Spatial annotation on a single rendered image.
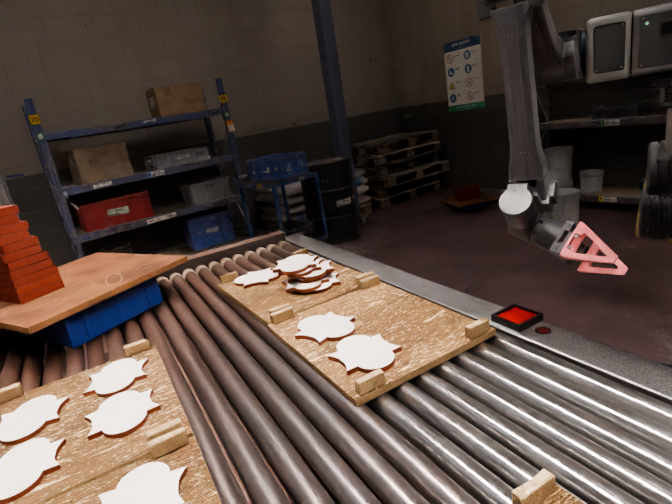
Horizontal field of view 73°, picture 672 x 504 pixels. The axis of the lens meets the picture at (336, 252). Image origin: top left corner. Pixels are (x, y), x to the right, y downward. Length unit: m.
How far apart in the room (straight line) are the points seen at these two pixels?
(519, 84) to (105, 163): 4.52
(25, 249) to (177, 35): 4.75
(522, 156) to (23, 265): 1.31
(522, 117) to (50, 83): 5.16
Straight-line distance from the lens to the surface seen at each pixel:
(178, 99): 5.24
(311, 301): 1.24
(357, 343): 0.97
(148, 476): 0.81
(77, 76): 5.73
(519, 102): 0.94
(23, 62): 5.70
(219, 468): 0.80
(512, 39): 0.92
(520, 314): 1.09
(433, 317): 1.07
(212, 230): 5.38
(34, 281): 1.56
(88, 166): 5.06
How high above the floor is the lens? 1.42
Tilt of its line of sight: 17 degrees down
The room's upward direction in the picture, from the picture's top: 9 degrees counter-clockwise
